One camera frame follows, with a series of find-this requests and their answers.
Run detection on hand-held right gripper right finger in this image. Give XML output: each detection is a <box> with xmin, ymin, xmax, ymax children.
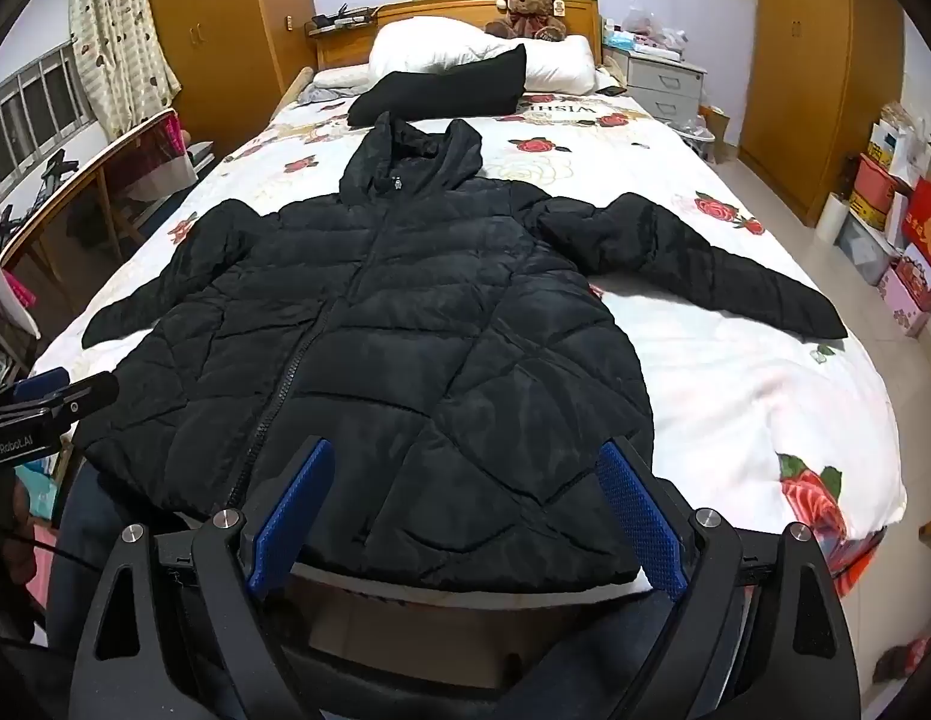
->
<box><xmin>596</xmin><ymin>435</ymin><xmax>863</xmax><ymax>720</ymax></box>

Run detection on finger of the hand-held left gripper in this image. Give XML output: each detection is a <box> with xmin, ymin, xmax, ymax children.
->
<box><xmin>0</xmin><ymin>372</ymin><xmax>122</xmax><ymax>425</ymax></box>
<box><xmin>11</xmin><ymin>366</ymin><xmax>71</xmax><ymax>400</ymax></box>

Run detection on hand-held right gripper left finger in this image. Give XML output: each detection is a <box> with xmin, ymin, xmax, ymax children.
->
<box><xmin>74</xmin><ymin>435</ymin><xmax>337</xmax><ymax>720</ymax></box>

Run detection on black hooded puffer jacket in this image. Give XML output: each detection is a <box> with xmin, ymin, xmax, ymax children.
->
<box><xmin>80</xmin><ymin>111</ymin><xmax>849</xmax><ymax>584</ymax></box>

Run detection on person's dark trouser leg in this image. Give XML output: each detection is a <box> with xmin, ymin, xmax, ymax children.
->
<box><xmin>47</xmin><ymin>457</ymin><xmax>193</xmax><ymax>665</ymax></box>

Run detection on bed with floral sheet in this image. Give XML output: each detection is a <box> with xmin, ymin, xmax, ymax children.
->
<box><xmin>26</xmin><ymin>0</ymin><xmax>909</xmax><ymax>620</ymax></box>

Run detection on wooden desk with glass top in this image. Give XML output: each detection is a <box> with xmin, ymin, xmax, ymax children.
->
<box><xmin>0</xmin><ymin>108</ymin><xmax>201</xmax><ymax>340</ymax></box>

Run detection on window with metal bars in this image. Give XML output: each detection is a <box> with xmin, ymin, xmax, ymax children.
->
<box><xmin>0</xmin><ymin>40</ymin><xmax>111</xmax><ymax>205</ymax></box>

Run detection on pink floral box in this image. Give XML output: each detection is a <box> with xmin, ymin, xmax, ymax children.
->
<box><xmin>876</xmin><ymin>253</ymin><xmax>931</xmax><ymax>338</ymax></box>

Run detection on white paper roll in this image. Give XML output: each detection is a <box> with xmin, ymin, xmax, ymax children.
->
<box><xmin>815</xmin><ymin>191</ymin><xmax>851</xmax><ymax>245</ymax></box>

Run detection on patterned cream curtain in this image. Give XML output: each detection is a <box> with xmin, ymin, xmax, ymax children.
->
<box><xmin>68</xmin><ymin>0</ymin><xmax>183</xmax><ymax>140</ymax></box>

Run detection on wooden wardrobe beside curtain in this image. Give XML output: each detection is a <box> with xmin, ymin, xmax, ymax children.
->
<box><xmin>139</xmin><ymin>0</ymin><xmax>318</xmax><ymax>160</ymax></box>

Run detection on brown cardboard box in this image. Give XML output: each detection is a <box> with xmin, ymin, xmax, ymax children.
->
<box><xmin>700</xmin><ymin>105</ymin><xmax>734</xmax><ymax>163</ymax></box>

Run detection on red gift box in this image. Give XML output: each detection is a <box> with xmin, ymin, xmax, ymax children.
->
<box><xmin>903</xmin><ymin>178</ymin><xmax>931</xmax><ymax>280</ymax></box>

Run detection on flat white pillow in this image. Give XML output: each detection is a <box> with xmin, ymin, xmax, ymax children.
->
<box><xmin>311</xmin><ymin>66</ymin><xmax>378</xmax><ymax>91</ymax></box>

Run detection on grey drawer nightstand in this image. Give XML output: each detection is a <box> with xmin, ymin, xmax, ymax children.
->
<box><xmin>626</xmin><ymin>52</ymin><xmax>708</xmax><ymax>125</ymax></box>

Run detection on black folded garment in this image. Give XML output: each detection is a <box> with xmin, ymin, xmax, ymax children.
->
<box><xmin>347</xmin><ymin>43</ymin><xmax>528</xmax><ymax>128</ymax></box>

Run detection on wooden bedside shelf with clutter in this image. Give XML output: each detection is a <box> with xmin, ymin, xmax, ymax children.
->
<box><xmin>305</xmin><ymin>4</ymin><xmax>382</xmax><ymax>38</ymax></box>

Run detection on wooden wardrobe beside boxes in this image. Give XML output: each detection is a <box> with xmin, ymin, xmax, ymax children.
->
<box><xmin>738</xmin><ymin>0</ymin><xmax>911</xmax><ymax>227</ymax></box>

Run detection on plastic bags on nightstand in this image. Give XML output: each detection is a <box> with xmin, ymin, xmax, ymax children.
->
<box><xmin>603</xmin><ymin>3</ymin><xmax>689</xmax><ymax>62</ymax></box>

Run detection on large white pillow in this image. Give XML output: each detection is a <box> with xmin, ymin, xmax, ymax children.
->
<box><xmin>368</xmin><ymin>18</ymin><xmax>597</xmax><ymax>95</ymax></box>

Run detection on brown teddy bear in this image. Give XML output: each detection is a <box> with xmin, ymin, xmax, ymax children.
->
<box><xmin>484</xmin><ymin>0</ymin><xmax>569</xmax><ymax>43</ymax></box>

